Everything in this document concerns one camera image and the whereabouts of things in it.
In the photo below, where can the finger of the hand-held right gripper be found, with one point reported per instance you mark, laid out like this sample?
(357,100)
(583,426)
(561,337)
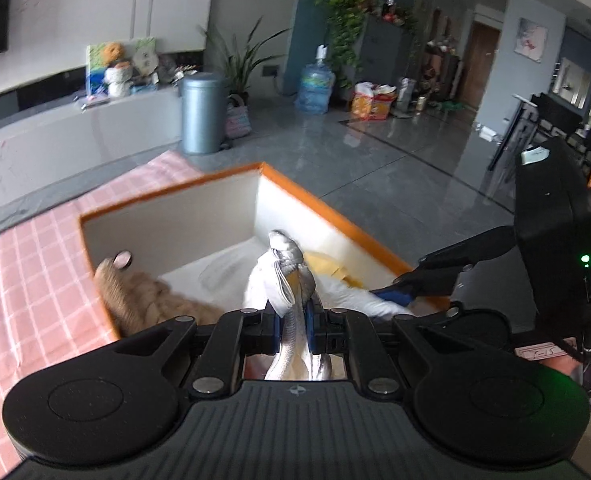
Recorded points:
(475,249)
(425,285)

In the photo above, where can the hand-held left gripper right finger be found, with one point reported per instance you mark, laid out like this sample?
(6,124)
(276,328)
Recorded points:
(311,329)

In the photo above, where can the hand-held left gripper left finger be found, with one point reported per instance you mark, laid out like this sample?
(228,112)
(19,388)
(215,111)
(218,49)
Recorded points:
(275,331)

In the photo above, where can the grey and white socks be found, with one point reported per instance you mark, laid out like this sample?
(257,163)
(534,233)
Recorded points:
(270,280)

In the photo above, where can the white soft bundle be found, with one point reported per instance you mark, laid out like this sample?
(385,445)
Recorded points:
(360,297)

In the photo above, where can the white box with orange rim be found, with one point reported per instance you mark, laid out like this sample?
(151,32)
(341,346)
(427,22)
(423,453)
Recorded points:
(200,220)

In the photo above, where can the small white floor object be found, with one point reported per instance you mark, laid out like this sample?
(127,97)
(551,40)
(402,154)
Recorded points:
(488,134)

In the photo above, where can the black dining chairs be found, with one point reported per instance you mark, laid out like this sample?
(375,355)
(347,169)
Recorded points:
(550,120)

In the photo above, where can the brown fuzzy plush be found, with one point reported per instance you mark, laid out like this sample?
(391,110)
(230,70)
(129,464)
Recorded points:
(140,300)

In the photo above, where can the orange snack bag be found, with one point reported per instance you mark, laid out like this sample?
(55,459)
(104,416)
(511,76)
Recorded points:
(371,105)

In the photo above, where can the brown wooden door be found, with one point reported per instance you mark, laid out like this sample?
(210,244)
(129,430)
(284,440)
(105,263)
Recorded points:
(480,65)

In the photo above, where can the dark display shelf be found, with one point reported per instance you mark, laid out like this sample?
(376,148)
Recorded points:
(440,60)

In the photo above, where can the grey cabinet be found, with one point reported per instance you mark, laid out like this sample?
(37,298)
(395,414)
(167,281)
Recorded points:
(388,55)

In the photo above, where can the checkered tote bag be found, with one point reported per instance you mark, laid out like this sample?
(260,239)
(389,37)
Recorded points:
(238,117)

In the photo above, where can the blue water jug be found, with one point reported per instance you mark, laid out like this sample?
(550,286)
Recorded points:
(315,85)

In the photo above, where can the silver cylindrical bin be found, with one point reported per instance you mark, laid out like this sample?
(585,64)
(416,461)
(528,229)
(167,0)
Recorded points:
(203,112)

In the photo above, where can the pink checkered tablecloth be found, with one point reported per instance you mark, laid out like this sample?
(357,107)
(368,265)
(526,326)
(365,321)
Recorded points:
(35,285)

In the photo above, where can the trailing vine plant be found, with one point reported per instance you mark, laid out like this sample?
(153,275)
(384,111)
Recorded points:
(345,20)

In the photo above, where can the tall leafy potted plant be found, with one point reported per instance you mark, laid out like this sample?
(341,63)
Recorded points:
(243,60)

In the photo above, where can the white television console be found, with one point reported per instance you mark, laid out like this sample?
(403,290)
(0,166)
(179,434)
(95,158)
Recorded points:
(75,135)

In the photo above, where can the orange plush toy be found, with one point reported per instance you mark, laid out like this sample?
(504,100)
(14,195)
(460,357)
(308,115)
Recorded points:
(113,52)

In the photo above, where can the framed wall mirror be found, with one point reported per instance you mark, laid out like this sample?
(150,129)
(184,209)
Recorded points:
(575,82)

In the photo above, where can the abstract wall painting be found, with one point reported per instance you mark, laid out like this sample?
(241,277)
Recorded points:
(531,40)

